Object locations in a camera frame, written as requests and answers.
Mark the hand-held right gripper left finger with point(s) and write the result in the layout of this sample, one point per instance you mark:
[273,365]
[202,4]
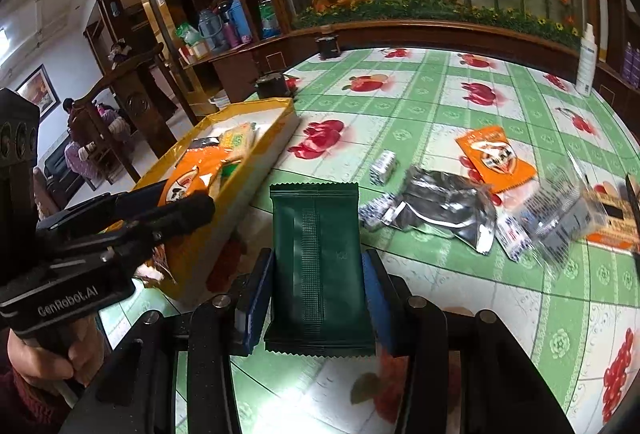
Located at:
[256,304]

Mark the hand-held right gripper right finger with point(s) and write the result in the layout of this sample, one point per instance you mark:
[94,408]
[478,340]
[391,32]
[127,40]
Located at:
[374,296]

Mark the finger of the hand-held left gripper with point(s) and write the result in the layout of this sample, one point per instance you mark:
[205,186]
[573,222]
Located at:
[185,214]
[142,195]

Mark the orange snack packet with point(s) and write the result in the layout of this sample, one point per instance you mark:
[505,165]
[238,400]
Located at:
[495,159]
[192,174]

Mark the dark green snack packet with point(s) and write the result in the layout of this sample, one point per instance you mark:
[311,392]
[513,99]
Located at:
[320,264]

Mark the yellow cardboard box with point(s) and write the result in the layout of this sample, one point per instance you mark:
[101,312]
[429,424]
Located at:
[250,174]

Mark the white blue patterned packet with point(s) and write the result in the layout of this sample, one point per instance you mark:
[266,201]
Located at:
[514,234]
[377,211]
[384,166]

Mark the clear cracker pack green label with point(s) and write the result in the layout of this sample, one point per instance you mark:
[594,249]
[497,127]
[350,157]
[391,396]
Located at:
[238,141]

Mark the silver foil packet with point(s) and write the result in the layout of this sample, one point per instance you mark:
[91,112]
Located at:
[445,204]

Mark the person's left hand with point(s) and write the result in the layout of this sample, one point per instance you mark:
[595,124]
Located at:
[87,359]

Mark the red snack wrapper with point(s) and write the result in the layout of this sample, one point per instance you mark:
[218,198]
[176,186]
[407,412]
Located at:
[157,266]

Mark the dark wooden chair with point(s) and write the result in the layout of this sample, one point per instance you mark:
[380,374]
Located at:
[136,104]

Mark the black pot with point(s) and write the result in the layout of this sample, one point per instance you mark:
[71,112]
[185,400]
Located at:
[271,86]

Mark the green bag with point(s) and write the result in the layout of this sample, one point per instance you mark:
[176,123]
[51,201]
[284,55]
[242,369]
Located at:
[187,34]

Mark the grey water jug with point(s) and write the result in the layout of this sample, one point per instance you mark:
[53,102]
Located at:
[209,31]

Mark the small purple bottle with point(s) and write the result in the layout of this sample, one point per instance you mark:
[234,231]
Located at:
[230,35]

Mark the blue thermos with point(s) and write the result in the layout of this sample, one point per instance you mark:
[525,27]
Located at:
[242,21]

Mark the clear bag of grey socks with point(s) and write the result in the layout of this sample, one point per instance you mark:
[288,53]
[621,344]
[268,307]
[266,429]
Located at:
[560,214]

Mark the green plastic bottle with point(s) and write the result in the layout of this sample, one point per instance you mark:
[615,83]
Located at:
[270,19]

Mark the black jar with lid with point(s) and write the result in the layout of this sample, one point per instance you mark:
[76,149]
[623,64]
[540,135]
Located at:
[328,46]

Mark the orange box with window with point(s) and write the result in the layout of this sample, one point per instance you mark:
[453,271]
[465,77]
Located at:
[612,224]

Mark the white spray bottle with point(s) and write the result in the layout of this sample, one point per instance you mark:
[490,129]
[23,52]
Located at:
[586,64]

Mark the framed wall picture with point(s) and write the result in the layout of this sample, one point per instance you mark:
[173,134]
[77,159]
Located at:
[36,91]

